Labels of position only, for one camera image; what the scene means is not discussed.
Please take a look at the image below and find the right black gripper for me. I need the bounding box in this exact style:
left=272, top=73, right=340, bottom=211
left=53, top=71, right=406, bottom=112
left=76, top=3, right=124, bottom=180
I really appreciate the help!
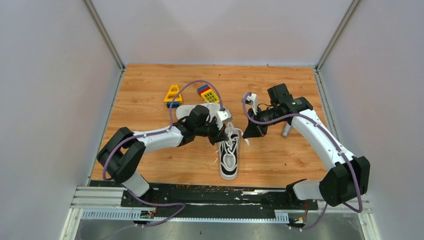
left=242, top=106, right=285, bottom=139

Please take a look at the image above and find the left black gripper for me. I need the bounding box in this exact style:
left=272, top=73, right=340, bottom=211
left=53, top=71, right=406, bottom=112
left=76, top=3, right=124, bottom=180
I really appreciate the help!
left=194, top=116, right=229, bottom=145

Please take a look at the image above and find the black white sneaker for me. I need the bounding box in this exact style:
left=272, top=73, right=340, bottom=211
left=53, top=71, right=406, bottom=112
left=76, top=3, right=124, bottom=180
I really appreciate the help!
left=218, top=122, right=240, bottom=180

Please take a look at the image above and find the white shoelace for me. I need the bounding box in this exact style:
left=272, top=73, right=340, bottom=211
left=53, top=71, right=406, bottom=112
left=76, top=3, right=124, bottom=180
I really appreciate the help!
left=213, top=122, right=250, bottom=159

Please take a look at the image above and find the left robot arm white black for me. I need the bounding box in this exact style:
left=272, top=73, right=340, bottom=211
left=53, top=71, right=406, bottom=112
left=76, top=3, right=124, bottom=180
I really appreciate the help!
left=96, top=103, right=232, bottom=207

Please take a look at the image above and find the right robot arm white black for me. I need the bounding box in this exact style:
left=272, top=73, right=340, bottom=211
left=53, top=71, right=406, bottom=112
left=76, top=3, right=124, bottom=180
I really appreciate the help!
left=242, top=83, right=371, bottom=212

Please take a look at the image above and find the grey metal cylinder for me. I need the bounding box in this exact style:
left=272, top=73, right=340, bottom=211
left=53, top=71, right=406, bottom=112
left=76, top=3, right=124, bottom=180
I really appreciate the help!
left=281, top=123, right=292, bottom=138

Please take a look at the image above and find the white shoe upside down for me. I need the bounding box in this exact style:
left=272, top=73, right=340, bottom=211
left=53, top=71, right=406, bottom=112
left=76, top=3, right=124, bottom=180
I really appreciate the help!
left=175, top=102, right=221, bottom=120

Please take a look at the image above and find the colourful toy block stack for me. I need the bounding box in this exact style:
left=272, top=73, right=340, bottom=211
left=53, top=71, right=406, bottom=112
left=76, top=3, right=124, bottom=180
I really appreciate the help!
left=197, top=84, right=220, bottom=103

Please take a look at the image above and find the yellow triangle toy block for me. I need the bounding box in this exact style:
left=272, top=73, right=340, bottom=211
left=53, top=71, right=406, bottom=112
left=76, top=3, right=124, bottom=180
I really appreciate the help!
left=163, top=84, right=184, bottom=109

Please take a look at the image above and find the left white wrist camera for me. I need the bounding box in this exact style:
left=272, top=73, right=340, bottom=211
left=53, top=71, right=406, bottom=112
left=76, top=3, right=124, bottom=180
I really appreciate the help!
left=215, top=109, right=233, bottom=129

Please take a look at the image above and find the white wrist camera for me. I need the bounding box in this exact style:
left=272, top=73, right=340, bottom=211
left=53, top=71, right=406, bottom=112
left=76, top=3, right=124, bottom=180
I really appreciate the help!
left=215, top=109, right=233, bottom=129
left=243, top=92, right=259, bottom=115

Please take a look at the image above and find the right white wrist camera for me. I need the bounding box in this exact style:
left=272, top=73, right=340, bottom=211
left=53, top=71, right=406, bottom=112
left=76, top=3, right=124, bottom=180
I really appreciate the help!
left=243, top=92, right=259, bottom=115

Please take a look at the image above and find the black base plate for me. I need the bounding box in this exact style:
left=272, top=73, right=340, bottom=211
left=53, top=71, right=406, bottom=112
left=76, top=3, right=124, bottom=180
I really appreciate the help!
left=88, top=180, right=320, bottom=220

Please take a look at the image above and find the white slotted cable duct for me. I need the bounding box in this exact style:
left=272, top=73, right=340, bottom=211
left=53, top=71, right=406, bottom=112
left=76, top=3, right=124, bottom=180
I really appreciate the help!
left=81, top=208, right=290, bottom=223

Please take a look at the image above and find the aluminium frame rail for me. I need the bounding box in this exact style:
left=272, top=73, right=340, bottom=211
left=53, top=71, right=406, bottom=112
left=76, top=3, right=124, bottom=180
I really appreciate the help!
left=70, top=186, right=125, bottom=209

